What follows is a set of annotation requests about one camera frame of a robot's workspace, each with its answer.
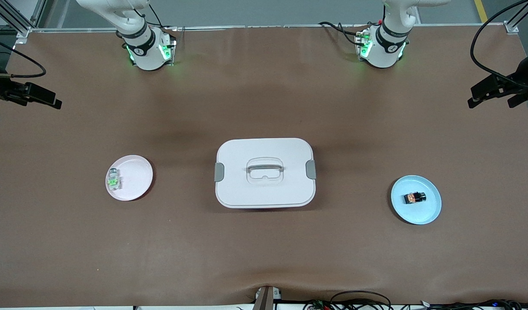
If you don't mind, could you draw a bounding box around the white lidded storage box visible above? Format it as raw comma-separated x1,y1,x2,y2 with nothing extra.
214,138,317,209

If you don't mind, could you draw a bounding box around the white round plate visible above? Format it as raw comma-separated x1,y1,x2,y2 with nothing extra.
106,155,154,202

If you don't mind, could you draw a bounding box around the light blue round plate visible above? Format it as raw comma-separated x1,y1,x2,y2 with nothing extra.
391,175,442,225

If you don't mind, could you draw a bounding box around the brown table mat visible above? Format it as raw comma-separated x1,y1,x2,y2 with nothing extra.
0,26,528,307

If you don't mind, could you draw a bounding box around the aluminium frame profile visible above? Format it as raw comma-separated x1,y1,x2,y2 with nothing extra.
503,0,528,35
0,0,47,39

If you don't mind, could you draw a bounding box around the black arm base cable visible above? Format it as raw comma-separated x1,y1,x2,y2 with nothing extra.
319,22,368,46

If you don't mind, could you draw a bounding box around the black cable bundle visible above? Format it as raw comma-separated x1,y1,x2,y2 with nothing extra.
419,298,528,310

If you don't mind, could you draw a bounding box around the grey box handle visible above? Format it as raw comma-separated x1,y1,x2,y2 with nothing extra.
246,163,285,173

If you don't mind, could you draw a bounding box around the black looped cable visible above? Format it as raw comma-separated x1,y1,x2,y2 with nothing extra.
330,290,392,310

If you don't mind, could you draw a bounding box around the multicoloured wire bundle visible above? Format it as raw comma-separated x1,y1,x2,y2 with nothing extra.
303,299,333,310

